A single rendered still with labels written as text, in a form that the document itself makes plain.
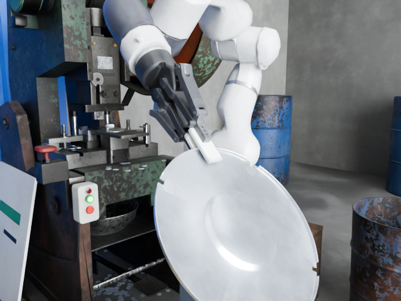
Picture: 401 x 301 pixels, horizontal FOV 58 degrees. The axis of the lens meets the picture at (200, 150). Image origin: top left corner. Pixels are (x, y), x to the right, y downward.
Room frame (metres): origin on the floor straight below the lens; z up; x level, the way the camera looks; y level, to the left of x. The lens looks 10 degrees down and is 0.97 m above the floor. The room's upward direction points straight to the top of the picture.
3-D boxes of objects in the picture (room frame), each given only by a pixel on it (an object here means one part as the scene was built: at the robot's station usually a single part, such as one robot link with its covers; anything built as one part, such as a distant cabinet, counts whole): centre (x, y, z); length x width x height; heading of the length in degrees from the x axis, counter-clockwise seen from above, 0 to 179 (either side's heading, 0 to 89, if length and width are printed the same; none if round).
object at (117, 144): (1.52, 0.34, 0.72); 0.25 x 0.14 x 0.14; 44
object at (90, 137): (1.64, 0.46, 0.76); 0.15 x 0.09 x 0.05; 134
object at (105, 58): (1.62, 0.44, 1.04); 0.17 x 0.15 x 0.30; 44
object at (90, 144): (1.65, 0.47, 0.72); 0.20 x 0.16 x 0.03; 134
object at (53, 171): (1.27, 0.53, 0.62); 0.10 x 0.06 x 0.20; 134
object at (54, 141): (1.53, 0.59, 0.76); 0.17 x 0.06 x 0.10; 134
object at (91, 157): (1.65, 0.46, 0.68); 0.45 x 0.30 x 0.06; 134
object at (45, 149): (1.25, 0.54, 0.72); 0.07 x 0.06 x 0.08; 44
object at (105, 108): (1.65, 0.47, 0.86); 0.20 x 0.16 x 0.05; 134
